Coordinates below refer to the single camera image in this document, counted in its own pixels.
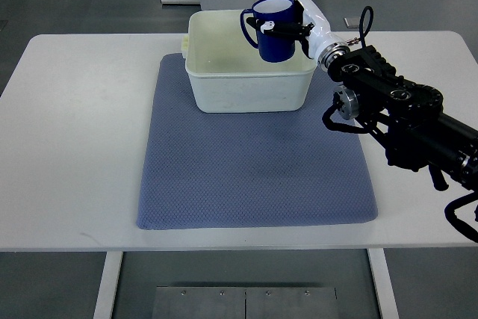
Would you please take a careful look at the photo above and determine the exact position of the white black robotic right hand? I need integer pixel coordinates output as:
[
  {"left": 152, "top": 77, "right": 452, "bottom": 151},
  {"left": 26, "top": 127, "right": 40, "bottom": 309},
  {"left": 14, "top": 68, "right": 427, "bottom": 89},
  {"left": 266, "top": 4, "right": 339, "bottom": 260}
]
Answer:
[{"left": 246, "top": 0, "right": 351, "bottom": 71}]

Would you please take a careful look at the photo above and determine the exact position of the blue mug white inside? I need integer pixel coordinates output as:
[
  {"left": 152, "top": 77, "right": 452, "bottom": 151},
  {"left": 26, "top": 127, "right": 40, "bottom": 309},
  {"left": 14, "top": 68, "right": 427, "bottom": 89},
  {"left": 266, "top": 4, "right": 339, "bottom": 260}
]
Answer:
[{"left": 240, "top": 0, "right": 295, "bottom": 63}]

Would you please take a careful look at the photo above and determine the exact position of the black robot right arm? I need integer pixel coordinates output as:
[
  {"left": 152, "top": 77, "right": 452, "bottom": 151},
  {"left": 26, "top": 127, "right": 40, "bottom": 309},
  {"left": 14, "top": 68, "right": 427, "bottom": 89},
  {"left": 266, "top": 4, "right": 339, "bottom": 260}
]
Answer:
[{"left": 322, "top": 6, "right": 477, "bottom": 241}]

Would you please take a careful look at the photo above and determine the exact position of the cream plastic storage box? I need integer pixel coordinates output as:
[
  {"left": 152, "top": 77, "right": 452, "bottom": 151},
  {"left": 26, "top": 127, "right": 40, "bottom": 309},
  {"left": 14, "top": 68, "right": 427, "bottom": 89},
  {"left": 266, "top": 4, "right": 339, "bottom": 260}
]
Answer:
[{"left": 182, "top": 10, "right": 316, "bottom": 113}]

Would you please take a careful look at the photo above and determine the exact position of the small grey floor hatch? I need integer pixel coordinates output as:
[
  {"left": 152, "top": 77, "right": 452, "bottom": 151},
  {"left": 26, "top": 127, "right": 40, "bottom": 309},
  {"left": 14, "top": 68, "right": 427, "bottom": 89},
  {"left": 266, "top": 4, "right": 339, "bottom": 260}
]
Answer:
[{"left": 344, "top": 16, "right": 365, "bottom": 29}]

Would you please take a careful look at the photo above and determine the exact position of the blue textured cloth mat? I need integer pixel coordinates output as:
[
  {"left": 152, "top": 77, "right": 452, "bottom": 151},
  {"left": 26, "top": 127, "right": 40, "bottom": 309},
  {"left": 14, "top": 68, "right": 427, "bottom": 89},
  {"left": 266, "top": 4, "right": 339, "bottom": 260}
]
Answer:
[{"left": 137, "top": 54, "right": 378, "bottom": 230}]

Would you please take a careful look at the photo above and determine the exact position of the white table leg right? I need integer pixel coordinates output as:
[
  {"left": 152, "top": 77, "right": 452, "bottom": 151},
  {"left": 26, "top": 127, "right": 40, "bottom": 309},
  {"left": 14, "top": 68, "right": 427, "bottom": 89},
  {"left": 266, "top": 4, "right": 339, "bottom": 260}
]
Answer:
[{"left": 367, "top": 248, "right": 400, "bottom": 319}]

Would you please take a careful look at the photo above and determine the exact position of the white table leg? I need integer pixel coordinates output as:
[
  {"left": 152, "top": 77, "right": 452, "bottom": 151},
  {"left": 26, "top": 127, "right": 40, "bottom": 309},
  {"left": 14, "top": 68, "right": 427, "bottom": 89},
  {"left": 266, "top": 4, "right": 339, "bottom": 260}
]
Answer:
[
  {"left": 367, "top": 248, "right": 400, "bottom": 319},
  {"left": 93, "top": 251, "right": 123, "bottom": 319}
]

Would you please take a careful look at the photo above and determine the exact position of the white table leg left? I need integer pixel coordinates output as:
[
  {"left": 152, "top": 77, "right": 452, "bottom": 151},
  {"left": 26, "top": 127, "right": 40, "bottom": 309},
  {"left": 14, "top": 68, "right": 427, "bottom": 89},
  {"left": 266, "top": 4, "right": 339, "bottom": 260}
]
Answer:
[{"left": 93, "top": 251, "right": 123, "bottom": 319}]

